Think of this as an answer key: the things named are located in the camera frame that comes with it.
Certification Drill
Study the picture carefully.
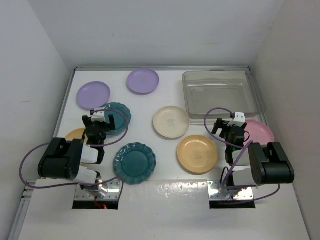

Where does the teal scalloped plate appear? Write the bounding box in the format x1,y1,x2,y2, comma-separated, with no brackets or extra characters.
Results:
101,101,132,137
113,142,157,185

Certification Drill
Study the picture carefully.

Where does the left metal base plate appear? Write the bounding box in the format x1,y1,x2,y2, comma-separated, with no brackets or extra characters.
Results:
74,179,123,202

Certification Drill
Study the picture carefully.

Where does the purple plate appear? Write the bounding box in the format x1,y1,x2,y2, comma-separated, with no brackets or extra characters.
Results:
76,81,111,110
126,68,160,95

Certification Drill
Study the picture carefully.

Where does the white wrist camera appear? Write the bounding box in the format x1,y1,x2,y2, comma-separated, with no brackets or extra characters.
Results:
228,112,246,127
90,108,106,123

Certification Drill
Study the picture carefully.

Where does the purple plate near left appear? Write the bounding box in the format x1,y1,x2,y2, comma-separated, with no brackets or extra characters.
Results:
76,81,111,110

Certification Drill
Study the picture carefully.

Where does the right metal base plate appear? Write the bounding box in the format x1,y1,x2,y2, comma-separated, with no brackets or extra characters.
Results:
207,180,254,201

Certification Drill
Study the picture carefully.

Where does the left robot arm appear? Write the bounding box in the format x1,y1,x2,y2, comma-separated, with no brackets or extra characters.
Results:
38,114,116,185

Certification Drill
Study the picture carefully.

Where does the metal base plate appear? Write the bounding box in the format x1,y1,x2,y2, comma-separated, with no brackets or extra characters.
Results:
74,179,123,202
207,180,254,201

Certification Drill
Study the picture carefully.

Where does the teal scalloped plate back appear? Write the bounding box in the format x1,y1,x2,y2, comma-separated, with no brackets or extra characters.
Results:
101,101,132,137

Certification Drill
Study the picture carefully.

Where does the purple plate at back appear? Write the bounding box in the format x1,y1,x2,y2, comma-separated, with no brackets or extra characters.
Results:
126,68,160,95

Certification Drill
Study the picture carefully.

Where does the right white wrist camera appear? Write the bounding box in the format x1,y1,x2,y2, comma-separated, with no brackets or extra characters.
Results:
228,112,246,127

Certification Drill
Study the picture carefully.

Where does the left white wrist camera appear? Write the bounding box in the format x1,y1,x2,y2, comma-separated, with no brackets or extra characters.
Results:
90,108,106,123

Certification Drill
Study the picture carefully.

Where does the clear plastic bin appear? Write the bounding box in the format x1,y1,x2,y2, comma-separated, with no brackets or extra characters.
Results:
182,70,266,121

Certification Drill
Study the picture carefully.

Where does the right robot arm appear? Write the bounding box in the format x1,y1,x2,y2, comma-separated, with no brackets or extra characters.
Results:
211,118,295,191

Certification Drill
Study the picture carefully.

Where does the orange plate left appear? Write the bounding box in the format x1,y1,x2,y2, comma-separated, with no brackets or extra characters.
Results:
65,128,88,144

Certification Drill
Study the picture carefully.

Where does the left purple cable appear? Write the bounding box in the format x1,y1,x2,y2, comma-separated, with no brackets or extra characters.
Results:
19,107,130,201

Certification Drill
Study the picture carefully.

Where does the orange plate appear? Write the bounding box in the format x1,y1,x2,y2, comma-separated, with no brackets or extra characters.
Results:
65,128,88,144
177,135,219,175

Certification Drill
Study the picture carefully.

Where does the pink plate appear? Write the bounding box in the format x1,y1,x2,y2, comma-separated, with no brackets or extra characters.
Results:
244,119,275,145

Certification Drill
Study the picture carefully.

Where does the teal scalloped plate front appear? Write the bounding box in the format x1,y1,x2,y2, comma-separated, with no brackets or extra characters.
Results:
113,142,157,185

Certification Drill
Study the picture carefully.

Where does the cream plate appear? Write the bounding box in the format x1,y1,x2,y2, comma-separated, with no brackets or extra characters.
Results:
152,106,190,139

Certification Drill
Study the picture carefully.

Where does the orange plate centre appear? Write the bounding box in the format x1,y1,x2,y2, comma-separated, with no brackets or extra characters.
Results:
177,135,219,175

